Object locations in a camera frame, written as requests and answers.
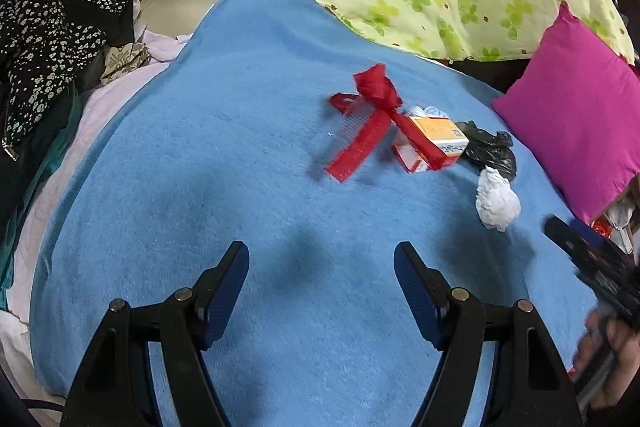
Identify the red ribbon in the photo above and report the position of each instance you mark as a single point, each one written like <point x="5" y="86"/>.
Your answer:
<point x="372" y="87"/>

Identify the green cloth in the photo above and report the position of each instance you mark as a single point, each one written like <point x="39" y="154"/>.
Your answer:
<point x="30" y="207"/>

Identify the pink pillow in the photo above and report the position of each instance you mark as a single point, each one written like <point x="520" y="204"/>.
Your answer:
<point x="575" y="117"/>

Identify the clear plastic comb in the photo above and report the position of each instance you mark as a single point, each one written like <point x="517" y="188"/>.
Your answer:
<point x="352" y="122"/>

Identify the black plastic bag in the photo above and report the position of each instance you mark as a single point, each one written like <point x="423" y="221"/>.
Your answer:
<point x="487" y="147"/>

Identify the small white plastic bag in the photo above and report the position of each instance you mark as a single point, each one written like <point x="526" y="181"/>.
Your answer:
<point x="430" y="112"/>

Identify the blue fleece blanket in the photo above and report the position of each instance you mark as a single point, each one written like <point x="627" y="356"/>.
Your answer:
<point x="200" y="157"/>

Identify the white paper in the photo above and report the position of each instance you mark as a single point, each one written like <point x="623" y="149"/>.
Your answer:
<point x="495" y="202"/>

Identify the cream pillow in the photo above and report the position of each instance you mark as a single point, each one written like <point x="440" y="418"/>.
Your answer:
<point x="170" y="12"/>

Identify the pink bed sheet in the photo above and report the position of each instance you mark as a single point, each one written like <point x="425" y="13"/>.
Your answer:
<point x="100" y="102"/>

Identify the person's right hand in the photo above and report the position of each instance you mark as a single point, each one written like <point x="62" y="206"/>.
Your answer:
<point x="625" y="367"/>

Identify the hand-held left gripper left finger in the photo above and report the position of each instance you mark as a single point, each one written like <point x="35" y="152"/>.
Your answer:
<point x="225" y="297"/>

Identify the black white speckled garment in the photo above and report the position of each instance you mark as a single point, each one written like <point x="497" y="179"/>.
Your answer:
<point x="50" y="32"/>

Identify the white bed sheet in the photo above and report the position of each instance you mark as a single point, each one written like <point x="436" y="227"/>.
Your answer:
<point x="20" y="357"/>

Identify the patterned cloth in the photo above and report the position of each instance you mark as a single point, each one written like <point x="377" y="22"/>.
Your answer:
<point x="122" y="59"/>

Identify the red white box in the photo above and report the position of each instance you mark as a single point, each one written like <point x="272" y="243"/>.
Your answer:
<point x="412" y="159"/>

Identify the orange medicine box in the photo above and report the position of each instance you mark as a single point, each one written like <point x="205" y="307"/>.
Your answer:
<point x="440" y="134"/>

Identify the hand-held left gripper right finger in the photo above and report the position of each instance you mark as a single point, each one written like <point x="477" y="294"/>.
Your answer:
<point x="417" y="297"/>

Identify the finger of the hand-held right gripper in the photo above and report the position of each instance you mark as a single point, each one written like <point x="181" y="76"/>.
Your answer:
<point x="567" y="234"/>

